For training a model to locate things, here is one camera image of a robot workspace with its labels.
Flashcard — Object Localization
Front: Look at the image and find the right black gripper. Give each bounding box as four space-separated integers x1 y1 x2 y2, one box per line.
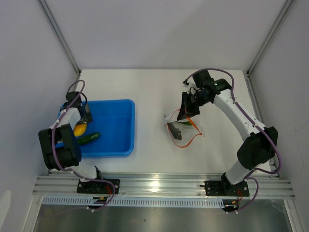
177 91 210 121

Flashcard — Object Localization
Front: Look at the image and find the green chili pepper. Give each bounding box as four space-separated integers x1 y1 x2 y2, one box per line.
176 120 193 126

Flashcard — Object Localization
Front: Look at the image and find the yellow orange mango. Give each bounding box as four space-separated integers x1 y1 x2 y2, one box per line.
73 124 87 137

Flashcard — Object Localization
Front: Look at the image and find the clear zip bag orange zipper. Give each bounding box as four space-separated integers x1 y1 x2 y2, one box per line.
164 109 204 148

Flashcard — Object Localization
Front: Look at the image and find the grey toy fish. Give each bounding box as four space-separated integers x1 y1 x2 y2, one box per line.
164 115 183 141

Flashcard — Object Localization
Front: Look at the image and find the dark green cucumber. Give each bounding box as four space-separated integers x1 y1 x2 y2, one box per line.
77 132 101 145

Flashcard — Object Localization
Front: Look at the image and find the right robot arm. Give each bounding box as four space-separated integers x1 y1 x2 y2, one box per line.
177 68 280 195

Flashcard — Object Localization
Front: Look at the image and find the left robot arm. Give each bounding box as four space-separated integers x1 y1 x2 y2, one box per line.
38 91 105 193

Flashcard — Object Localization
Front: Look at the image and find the blue plastic bin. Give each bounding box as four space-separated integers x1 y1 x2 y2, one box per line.
59 99 136 159

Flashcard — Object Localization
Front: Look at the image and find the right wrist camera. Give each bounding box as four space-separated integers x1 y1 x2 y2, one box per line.
183 81 197 94

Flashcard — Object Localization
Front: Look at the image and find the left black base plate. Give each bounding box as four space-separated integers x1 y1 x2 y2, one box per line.
76 180 113 195

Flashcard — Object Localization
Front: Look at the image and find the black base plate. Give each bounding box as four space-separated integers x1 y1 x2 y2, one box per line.
76 180 113 195
200 180 250 197

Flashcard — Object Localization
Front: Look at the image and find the aluminium mounting rail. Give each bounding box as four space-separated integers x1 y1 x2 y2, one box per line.
32 172 295 200

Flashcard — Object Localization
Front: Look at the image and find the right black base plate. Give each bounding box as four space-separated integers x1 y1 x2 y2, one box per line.
200 180 250 197

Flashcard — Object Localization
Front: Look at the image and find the white slotted cable duct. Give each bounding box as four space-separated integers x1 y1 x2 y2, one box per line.
42 196 225 208

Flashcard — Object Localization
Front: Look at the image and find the left aluminium frame post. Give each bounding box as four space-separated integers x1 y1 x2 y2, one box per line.
37 0 81 76

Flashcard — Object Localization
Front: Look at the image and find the aluminium frame post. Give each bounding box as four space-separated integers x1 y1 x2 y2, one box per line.
37 0 81 76
246 0 296 77

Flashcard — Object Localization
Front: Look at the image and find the right aluminium frame post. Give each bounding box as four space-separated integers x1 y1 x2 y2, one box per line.
246 0 296 77

